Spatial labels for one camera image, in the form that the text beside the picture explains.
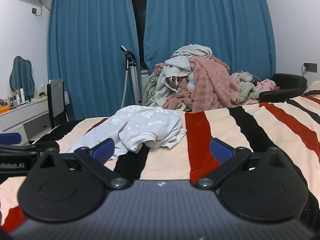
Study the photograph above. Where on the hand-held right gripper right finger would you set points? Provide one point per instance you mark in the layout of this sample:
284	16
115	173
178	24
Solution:
220	150

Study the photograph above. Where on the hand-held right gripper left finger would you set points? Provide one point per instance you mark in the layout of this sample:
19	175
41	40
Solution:
103	149

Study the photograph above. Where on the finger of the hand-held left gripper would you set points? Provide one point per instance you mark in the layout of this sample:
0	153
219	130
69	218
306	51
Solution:
10	138

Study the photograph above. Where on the white t-shirt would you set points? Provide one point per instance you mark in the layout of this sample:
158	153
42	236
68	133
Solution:
147	127

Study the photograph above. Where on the white dressing table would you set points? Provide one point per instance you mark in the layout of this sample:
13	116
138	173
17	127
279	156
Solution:
22	120

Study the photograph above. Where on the row of cosmetic bottles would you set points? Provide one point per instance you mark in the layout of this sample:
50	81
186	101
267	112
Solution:
21	97

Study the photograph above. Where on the red black cream striped blanket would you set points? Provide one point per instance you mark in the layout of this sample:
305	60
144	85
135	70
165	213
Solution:
262	135

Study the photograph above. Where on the black chair with grey back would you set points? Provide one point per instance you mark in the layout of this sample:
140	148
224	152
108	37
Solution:
56	97

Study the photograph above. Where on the wavy edged mirror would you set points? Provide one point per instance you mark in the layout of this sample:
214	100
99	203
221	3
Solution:
22	76

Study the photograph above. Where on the pink fluffy blanket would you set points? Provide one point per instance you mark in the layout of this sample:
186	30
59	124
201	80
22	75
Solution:
212	85

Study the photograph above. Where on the pale green cloth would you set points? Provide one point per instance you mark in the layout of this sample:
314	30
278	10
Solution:
246	87

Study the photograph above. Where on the blue white plush toy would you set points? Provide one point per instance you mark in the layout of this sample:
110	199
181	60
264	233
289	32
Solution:
191	85

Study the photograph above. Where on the green flower print blanket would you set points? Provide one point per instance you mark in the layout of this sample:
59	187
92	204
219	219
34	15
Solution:
151	87

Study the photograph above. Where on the small pink cloth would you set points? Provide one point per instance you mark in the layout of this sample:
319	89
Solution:
266	84

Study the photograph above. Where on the black padded chair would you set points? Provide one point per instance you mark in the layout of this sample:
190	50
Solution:
287	85

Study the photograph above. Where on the grey sweatshirt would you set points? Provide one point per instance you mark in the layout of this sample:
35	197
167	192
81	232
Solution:
175	67

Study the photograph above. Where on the beige cloth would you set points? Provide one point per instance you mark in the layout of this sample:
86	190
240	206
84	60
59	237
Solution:
192	50

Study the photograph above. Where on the black wall socket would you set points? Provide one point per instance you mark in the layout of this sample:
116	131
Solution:
34	10

